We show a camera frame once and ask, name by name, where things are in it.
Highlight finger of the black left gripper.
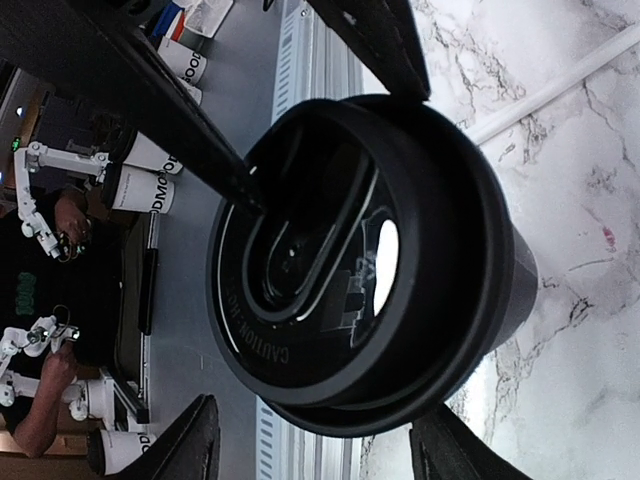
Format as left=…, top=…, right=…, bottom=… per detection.
left=1, top=1, right=265, bottom=214
left=309, top=0, right=431, bottom=100

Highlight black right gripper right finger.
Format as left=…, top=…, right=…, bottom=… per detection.
left=409, top=404, right=525, bottom=480

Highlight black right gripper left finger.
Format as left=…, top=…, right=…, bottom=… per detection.
left=117, top=394, right=221, bottom=480

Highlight black paper coffee cup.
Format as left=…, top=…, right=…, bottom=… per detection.
left=439, top=224, right=541, bottom=406

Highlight black plastic cup lid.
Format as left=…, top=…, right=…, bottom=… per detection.
left=207, top=95, right=512, bottom=437

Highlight white background paper cups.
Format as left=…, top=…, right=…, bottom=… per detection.
left=84, top=29, right=209, bottom=479

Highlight person in black shirt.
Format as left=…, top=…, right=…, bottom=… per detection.
left=1, top=188, right=123, bottom=458

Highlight single white straw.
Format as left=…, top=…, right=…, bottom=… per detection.
left=465, top=24, right=639, bottom=145

